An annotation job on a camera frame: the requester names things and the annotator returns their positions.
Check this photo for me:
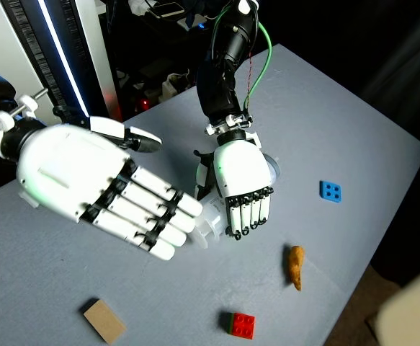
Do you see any large clear plastic syringe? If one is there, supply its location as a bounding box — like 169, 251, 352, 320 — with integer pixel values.
189, 153, 283, 250

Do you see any blue block with holes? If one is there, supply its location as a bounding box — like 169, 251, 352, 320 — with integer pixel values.
318, 179, 343, 205

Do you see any brown toy chicken piece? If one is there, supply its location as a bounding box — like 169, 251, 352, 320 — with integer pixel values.
288, 245, 306, 291

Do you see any grey table cloth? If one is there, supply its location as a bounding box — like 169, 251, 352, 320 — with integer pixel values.
0, 43, 420, 346

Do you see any red and green toy brick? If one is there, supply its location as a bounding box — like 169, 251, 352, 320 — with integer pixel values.
227, 311, 256, 340

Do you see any smartphone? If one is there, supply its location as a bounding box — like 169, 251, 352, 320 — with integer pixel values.
148, 1, 184, 18

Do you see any tan wooden block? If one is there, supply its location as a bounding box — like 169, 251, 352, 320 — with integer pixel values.
83, 298, 127, 345

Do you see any cardboard box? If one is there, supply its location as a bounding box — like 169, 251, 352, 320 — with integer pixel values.
375, 252, 420, 346

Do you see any white column with blue light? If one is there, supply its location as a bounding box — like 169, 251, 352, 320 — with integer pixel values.
0, 0, 122, 125

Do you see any red twisted cable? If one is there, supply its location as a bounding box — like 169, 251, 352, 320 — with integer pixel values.
244, 52, 254, 106

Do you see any green cable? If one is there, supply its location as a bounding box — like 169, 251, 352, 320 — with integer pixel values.
212, 4, 273, 109

